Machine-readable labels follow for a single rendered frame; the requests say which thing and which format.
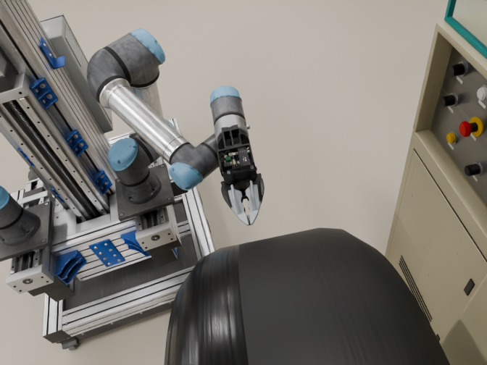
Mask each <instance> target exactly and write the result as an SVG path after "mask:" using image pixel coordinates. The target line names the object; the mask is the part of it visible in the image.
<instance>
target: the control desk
mask: <svg viewBox="0 0 487 365"><path fill-rule="evenodd" d="M385 257H386V258H387V259H388V260H389V261H390V263H391V264H392V265H393V266H394V268H395V269H396V271H397V272H398V273H399V274H400V276H401V277H402V279H403V280H404V281H405V283H406V284H407V286H408V288H409V289H410V291H411V292H412V294H413V296H414V297H415V299H416V301H417V302H418V304H419V305H420V308H421V309H422V310H423V313H424V315H425V316H426V318H427V320H428V322H429V323H430V325H431V327H432V329H433V331H434V333H435V335H436V337H437V338H438V341H439V343H440V344H441V343H442V342H443V340H444V338H445V337H446V336H447V334H448V333H449V331H450V329H451V328H452V326H453V325H454V323H455V322H456V320H457V319H458V317H459V315H460V314H461V313H462V311H463V310H464V308H465V307H466V305H467V303H468V302H469V300H470V299H471V298H472V296H473V294H474V293H475V291H476V290H477V289H478V286H479V285H480V284H481V282H482V281H483V279H484V277H485V276H486V275H487V59H486V58H485V57H484V56H483V55H482V54H481V53H480V52H479V51H477V50H476V49H475V48H474V47H473V46H472V45H471V44H470V43H468V42H467V41H466V40H465V39H464V38H463V37H462V36H461V35H460V34H459V33H458V32H457V31H456V30H455V29H454V28H453V27H452V26H450V25H449V24H448V23H447V22H446V21H445V20H444V21H440V22H437V23H436V27H435V31H434V34H433V40H432V44H431V48H430V53H429V57H428V63H427V67H426V71H425V77H424V80H423V86H422V90H421V93H420V99H419V103H418V106H417V112H416V116H415V122H414V125H413V131H412V137H411V140H410V144H409V150H408V153H407V159H406V163H405V166H404V172H403V176H402V179H401V185H400V189H399V195H398V198H397V202H396V208H395V212H394V218H393V222H392V225H391V231H390V235H389V238H388V244H387V248H386V254H385Z"/></svg>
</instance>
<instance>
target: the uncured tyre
mask: <svg viewBox="0 0 487 365"><path fill-rule="evenodd" d="M165 365H450V363H449V361H448V359H447V357H446V355H445V353H444V350H443V348H442V347H441V344H440V343H439V341H438V338H437V337H436V335H435V333H434V331H433V329H432V327H431V325H430V323H429V322H428V320H427V318H426V316H425V315H424V313H423V310H422V309H421V308H420V305H419V304H418V302H417V301H416V299H415V297H414V296H413V294H412V292H411V291H410V289H409V288H408V286H407V284H406V283H405V281H404V280H403V279H402V277H401V276H400V274H399V273H398V272H397V271H396V269H395V268H394V266H393V265H392V264H391V263H390V261H389V260H388V259H387V258H386V257H385V256H384V255H383V254H382V253H381V252H380V251H378V250H377V249H376V248H374V247H372V246H370V245H369V244H367V243H366V242H364V241H362V240H360V239H359V238H357V237H355V236H353V235H352V234H350V233H348V232H347V231H345V230H342V229H336V228H324V227H318V228H315V229H311V230H305V231H301V232H295V233H291V234H287V235H281V236H277V237H273V238H266V239H263V240H256V241H252V242H248V243H242V244H238V245H234V246H228V247H224V248H219V249H217V250H216V251H213V252H211V253H210V254H208V255H206V256H204V257H202V258H201V259H200V260H199V261H198V263H197V264H196V266H195V267H194V268H193V270H192V271H191V273H190V274H189V276H187V278H186V279H185V281H184V282H183V284H182V285H181V286H180V288H179V290H178V292H177V294H176V296H175V300H174V302H173V305H172V310H171V314H170V320H169V325H168V330H167V340H166V348H165Z"/></svg>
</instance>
